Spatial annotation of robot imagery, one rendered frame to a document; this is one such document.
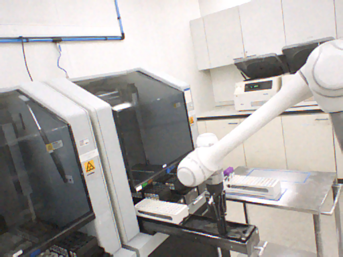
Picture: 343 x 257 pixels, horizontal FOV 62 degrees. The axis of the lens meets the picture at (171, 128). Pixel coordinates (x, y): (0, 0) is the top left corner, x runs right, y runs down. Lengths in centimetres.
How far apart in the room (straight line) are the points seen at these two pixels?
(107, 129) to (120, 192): 32
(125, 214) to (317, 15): 293
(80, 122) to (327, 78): 96
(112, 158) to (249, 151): 259
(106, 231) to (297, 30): 300
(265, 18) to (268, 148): 156
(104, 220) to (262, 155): 264
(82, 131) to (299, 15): 291
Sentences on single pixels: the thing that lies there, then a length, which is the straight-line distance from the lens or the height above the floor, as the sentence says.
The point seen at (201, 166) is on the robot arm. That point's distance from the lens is 101.
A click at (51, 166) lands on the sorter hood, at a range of 122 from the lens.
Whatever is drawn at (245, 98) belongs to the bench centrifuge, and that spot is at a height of 106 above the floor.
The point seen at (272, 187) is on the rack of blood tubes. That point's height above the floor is 88.
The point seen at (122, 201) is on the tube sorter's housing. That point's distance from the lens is 149.
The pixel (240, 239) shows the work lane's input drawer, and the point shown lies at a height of 82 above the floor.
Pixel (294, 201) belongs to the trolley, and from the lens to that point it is 152.
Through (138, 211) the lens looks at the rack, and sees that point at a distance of 163.
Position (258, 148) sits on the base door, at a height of 41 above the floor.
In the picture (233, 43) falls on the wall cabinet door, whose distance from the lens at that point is 392.
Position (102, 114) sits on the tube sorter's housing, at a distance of 138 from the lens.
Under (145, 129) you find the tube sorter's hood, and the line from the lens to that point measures 155.
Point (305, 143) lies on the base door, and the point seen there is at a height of 49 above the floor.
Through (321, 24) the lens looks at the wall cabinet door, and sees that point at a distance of 362.
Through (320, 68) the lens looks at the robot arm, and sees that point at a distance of 78.
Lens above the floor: 152
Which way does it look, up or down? 11 degrees down
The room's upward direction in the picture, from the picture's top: 11 degrees counter-clockwise
